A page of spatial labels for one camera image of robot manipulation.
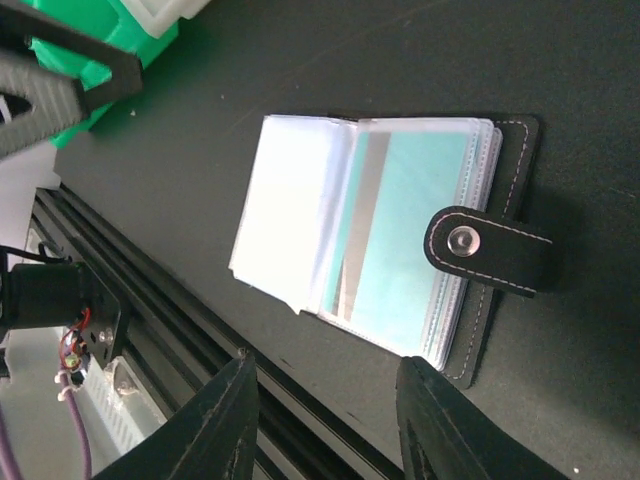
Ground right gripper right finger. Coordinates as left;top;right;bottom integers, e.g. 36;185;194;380
396;357;543;479

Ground white slotted cable duct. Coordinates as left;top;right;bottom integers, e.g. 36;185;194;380
82;356;167;455

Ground left circuit board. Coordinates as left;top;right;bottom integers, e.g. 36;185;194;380
58;307;91;376

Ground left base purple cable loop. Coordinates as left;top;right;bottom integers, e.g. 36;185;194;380
0;369;94;480

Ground black aluminium rail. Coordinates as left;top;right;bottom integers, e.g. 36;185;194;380
33;187;403;479

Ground green plastic bin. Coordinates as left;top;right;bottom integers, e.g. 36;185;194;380
28;0;181;149

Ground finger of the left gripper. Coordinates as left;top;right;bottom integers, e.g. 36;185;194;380
1;58;90;157
1;1;143;114

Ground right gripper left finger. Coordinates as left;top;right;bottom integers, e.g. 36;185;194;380
95;354;259;480

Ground white translucent bin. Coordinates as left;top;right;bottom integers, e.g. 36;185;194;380
122;0;210;39

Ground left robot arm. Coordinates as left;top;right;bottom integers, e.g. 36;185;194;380
1;1;143;334

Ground teal card in holder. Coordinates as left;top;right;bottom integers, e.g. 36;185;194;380
321;131;473;333

